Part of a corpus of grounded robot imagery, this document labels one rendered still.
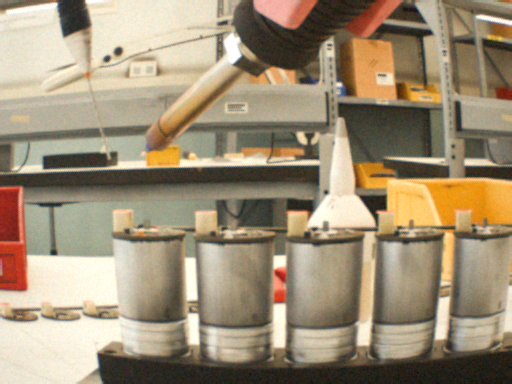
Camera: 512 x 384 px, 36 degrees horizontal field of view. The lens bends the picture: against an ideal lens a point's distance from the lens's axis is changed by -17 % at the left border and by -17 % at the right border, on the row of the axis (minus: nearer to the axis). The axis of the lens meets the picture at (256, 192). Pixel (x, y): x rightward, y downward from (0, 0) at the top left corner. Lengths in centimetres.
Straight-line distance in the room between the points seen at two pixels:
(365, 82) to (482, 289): 415
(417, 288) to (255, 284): 5
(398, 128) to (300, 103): 237
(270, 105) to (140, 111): 37
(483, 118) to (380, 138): 214
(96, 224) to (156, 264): 436
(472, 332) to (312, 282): 6
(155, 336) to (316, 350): 5
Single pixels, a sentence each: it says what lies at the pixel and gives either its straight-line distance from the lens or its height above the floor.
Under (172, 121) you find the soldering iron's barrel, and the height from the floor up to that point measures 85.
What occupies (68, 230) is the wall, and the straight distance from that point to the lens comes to 465.
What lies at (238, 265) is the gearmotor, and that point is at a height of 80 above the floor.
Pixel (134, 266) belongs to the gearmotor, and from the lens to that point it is 28.
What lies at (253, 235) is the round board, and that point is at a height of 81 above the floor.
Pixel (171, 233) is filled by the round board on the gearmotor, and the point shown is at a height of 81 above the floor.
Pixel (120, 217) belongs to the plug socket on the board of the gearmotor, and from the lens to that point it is 29.
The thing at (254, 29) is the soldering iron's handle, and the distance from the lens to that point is 21.
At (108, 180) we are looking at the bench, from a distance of 253.
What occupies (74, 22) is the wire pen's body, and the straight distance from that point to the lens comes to 27.
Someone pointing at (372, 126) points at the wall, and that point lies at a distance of 484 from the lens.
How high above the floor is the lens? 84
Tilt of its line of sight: 4 degrees down
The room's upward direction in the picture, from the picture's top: 1 degrees counter-clockwise
